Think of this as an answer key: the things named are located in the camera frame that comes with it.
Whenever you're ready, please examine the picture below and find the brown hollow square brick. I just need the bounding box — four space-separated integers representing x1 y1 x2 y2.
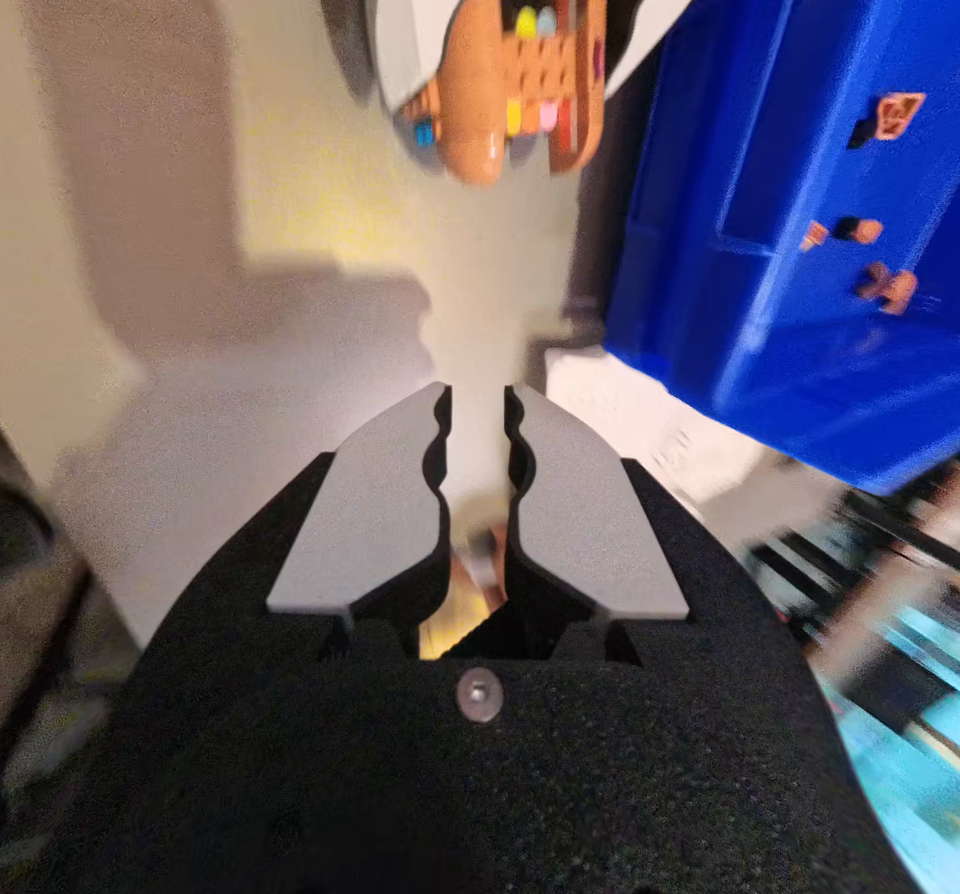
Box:
873 90 928 142

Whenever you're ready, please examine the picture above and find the blue plastic bin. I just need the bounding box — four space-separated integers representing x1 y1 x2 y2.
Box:
602 0 960 496

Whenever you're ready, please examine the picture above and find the colourful toy brick model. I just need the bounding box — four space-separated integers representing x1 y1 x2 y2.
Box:
391 0 610 186

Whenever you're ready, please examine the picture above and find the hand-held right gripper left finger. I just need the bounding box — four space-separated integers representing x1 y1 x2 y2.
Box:
267 382 453 614

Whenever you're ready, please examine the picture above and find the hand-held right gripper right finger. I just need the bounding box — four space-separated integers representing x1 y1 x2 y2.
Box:
504 384 690 621

